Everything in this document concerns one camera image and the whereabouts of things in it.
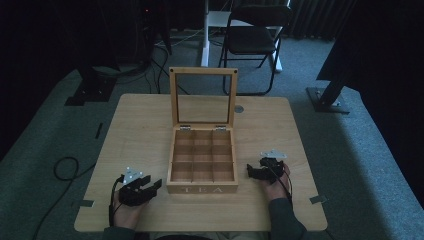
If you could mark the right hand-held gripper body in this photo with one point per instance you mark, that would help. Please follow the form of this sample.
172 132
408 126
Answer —
274 170

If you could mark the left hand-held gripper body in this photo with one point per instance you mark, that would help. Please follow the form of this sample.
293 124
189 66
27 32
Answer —
133 195

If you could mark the wooden tea box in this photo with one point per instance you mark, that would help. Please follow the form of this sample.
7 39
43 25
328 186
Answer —
202 188

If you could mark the person's left hand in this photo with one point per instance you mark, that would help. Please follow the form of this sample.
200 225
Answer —
126 215

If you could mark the person's right hand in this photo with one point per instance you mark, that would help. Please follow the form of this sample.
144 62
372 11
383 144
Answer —
276 191

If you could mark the grey tape strip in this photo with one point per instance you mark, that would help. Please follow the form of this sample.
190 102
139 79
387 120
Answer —
86 203
318 199

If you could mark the grey round table cap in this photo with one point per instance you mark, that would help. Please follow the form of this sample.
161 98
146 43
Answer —
239 109

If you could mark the short black strip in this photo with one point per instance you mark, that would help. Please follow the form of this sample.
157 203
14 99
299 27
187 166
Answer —
99 130

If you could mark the black slanted stand with base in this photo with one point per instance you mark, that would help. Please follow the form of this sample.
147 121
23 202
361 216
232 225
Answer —
328 100

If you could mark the black folding chair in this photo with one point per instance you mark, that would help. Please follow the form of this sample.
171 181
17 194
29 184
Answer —
250 40

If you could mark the dark curtain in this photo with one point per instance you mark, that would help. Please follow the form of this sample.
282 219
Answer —
316 16

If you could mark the black stand with base plate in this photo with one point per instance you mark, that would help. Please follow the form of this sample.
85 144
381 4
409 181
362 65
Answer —
93 90

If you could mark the white desk frame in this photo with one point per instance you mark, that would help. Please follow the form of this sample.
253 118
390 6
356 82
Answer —
205 50

